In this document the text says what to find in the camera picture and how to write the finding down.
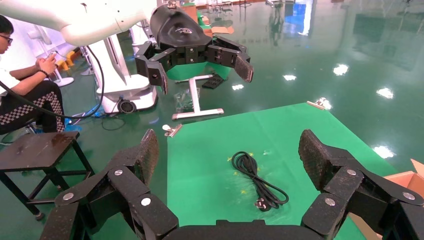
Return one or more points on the seated person with glasses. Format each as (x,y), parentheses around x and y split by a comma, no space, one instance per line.
(20,86)

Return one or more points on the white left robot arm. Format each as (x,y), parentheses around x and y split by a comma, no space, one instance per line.
(82,16)

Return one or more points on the flat brown cardboard sheet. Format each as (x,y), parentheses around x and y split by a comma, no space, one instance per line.
(220,30)

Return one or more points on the silver binder clip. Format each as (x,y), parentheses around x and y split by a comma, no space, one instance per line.
(174,130)
(316,105)

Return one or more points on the open brown cardboard box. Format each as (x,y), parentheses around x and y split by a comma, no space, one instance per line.
(409,180)

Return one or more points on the yellow low stool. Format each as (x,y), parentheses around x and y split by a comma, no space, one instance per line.
(69,59)

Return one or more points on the green table cloth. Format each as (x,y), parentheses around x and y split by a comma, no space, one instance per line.
(212,132)

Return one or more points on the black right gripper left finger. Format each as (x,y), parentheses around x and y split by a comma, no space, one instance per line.
(99,198)

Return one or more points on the clear plastic bag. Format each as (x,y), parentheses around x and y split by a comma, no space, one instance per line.
(182,101)

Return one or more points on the brown carton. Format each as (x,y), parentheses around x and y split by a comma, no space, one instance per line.
(191,13)

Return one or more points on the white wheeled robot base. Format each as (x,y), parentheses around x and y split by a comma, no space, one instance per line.
(132,94)

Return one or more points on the black ribbed mat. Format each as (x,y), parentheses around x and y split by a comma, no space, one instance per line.
(213,82)

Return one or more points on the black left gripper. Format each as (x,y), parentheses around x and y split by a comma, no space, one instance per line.
(179,33)

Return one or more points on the white pedestal stand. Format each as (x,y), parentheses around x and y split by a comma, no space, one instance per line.
(63,82)

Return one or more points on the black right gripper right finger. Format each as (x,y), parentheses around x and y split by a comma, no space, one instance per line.
(351,198)

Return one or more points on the white table leg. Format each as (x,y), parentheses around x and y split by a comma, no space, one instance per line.
(195,99)

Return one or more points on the green covered table top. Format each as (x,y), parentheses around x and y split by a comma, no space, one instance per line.
(185,71)

